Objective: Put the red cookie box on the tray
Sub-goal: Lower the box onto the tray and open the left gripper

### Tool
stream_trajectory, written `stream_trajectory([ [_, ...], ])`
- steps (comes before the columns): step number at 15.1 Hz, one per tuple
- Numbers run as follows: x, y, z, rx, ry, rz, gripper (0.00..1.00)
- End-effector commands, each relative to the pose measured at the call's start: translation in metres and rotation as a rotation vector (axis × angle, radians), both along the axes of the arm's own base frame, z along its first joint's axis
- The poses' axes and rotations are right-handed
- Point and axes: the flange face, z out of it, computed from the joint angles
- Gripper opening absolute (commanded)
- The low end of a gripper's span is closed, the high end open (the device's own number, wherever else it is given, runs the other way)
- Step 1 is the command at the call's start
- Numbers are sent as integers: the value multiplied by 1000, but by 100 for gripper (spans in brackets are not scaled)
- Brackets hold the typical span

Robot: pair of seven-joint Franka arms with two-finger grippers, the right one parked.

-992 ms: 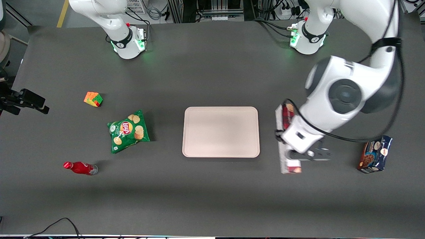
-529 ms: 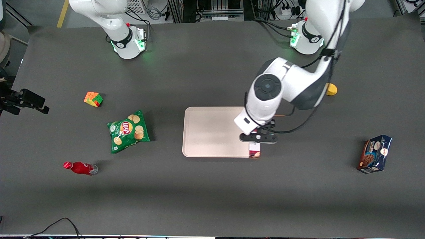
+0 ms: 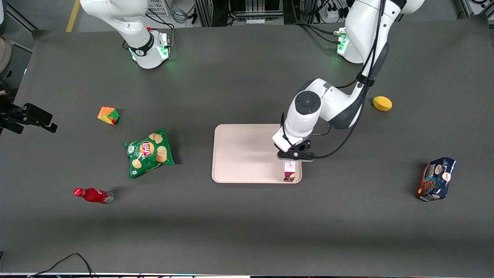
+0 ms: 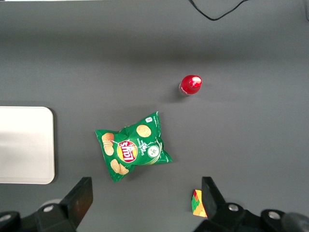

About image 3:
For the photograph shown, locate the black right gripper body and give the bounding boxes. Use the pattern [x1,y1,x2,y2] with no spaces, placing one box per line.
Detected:
[0,101,27,135]

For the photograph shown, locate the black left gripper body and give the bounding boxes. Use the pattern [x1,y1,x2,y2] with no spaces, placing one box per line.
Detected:
[276,140,315,161]

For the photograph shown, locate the red plaid cookie box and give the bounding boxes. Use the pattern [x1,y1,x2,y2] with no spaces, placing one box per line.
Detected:
[283,160,297,183]

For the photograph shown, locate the pale pink plastic tray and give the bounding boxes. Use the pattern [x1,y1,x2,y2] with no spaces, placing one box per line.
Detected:
[211,124,303,184]

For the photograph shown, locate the blue chocolate cookie pack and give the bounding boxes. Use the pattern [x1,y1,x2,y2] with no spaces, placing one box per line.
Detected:
[415,156,457,202]

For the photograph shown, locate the colourful Rubik's cube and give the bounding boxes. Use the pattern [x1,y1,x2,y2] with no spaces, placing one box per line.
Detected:
[97,106,120,125]

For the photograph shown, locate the red cola bottle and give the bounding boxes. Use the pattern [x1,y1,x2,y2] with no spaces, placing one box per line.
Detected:
[73,187,115,205]

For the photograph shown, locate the yellow round sponge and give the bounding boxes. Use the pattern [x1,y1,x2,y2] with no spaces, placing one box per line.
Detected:
[372,96,393,112]

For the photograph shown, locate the green Lay's chips bag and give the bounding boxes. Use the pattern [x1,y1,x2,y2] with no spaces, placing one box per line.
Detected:
[124,127,175,180]

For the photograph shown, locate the white power strip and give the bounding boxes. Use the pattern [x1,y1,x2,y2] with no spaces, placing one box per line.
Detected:
[325,7,348,20]

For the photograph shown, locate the white perforated panel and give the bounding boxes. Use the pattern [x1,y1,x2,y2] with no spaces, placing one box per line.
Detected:
[146,0,171,17]

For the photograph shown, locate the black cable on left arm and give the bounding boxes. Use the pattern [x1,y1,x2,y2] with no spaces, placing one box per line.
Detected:
[280,0,386,160]

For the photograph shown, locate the black cables at left arm base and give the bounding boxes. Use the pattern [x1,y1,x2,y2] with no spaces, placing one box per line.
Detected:
[293,20,348,46]

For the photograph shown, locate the thin black table-edge cable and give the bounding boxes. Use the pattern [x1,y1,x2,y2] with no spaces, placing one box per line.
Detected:
[28,253,96,278]

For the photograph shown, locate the black cable at right arm base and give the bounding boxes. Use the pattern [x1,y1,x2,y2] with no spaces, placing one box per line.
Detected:
[123,9,176,51]

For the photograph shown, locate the grey coiled cable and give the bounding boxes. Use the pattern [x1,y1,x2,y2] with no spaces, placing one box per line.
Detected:
[171,0,189,24]

